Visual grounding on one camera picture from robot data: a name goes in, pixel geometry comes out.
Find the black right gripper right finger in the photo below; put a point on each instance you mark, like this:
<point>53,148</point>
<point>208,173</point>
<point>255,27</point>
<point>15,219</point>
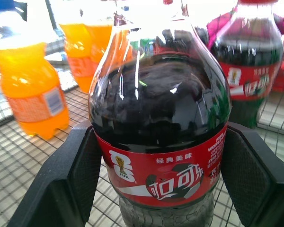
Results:
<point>253,175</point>

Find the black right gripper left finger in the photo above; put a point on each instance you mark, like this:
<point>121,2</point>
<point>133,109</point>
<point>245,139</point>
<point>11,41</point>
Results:
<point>61,179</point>

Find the cola bottle with red label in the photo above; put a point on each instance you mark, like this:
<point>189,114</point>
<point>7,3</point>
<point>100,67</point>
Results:
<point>248,71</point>
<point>156,106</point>

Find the orange soda bottle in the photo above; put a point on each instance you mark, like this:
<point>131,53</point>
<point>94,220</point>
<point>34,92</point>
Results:
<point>85,52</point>
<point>33,89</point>

